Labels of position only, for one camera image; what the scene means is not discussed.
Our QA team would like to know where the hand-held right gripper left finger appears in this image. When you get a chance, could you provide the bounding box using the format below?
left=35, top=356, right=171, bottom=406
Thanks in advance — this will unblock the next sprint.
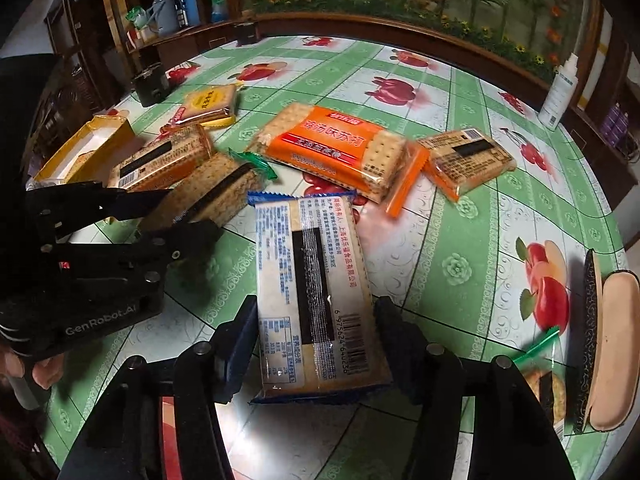
left=57, top=295, right=260, bottom=480

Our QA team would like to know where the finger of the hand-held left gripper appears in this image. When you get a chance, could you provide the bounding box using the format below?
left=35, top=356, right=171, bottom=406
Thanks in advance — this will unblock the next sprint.
left=50, top=219, right=223, bottom=283
left=25, top=180, right=173, bottom=241

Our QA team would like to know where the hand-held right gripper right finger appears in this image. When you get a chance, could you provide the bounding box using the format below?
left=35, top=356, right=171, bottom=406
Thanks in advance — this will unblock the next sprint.
left=374, top=296, right=578, bottom=480

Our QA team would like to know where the green cracker packet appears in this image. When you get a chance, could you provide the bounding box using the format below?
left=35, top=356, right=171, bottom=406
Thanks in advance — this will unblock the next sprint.
left=137, top=147, right=278, bottom=233
left=510, top=325, right=568, bottom=428

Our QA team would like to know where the yellow cardboard box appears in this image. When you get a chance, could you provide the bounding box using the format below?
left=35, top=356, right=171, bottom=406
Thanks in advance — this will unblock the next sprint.
left=25, top=114, right=136, bottom=191

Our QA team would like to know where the tan barcode cracker packet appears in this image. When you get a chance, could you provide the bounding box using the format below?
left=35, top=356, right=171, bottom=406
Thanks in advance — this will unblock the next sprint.
left=106, top=122, right=216, bottom=193

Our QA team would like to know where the blue cracker packet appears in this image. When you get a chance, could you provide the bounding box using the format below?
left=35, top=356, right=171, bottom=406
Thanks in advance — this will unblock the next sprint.
left=247, top=191, right=393, bottom=405

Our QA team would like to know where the large orange cracker packet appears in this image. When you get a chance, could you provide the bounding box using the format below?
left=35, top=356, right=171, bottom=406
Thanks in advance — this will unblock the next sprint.
left=246, top=102, right=430, bottom=218

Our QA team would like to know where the small orange cracker packet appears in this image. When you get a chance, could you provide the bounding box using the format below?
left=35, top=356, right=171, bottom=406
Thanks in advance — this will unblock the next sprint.
left=416, top=129, right=518, bottom=203

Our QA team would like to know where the person's left forearm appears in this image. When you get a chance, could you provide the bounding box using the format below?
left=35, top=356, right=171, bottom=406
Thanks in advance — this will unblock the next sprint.
left=0, top=385, right=61, bottom=480

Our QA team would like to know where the person's left hand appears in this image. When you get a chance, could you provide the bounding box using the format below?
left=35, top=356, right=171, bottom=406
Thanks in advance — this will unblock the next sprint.
left=0, top=342, right=63, bottom=391

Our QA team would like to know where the green fruit print tablecloth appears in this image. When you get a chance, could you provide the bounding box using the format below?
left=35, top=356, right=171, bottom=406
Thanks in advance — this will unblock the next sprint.
left=30, top=35, right=631, bottom=480

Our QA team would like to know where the yellow cracker packet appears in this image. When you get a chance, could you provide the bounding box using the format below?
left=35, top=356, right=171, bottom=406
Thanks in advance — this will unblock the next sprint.
left=170, top=82, right=245, bottom=128

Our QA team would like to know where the green white packet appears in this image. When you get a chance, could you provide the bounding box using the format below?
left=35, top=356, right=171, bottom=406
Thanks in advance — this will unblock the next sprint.
left=125, top=6, right=151, bottom=31

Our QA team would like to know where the light blue thermos jug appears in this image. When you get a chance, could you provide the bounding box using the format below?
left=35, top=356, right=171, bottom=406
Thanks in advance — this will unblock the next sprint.
left=150, top=0, right=178, bottom=36

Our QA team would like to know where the small black box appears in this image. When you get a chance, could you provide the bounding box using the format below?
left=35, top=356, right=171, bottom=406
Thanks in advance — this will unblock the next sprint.
left=235, top=20, right=259, bottom=46

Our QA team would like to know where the black patterned glasses case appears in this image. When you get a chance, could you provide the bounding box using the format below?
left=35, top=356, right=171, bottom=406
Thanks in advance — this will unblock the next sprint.
left=570, top=247, right=640, bottom=436

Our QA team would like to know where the blue flask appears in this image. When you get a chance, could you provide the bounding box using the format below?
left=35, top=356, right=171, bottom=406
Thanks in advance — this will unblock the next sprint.
left=172, top=0, right=201, bottom=28

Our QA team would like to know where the white spray bottle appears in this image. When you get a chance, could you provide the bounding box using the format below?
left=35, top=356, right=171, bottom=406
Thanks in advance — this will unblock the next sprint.
left=537, top=52, right=581, bottom=131

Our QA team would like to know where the purple spray can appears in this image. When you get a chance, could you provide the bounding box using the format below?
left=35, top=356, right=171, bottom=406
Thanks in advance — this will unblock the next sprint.
left=600, top=105, right=618, bottom=141
left=614, top=110, right=632, bottom=147

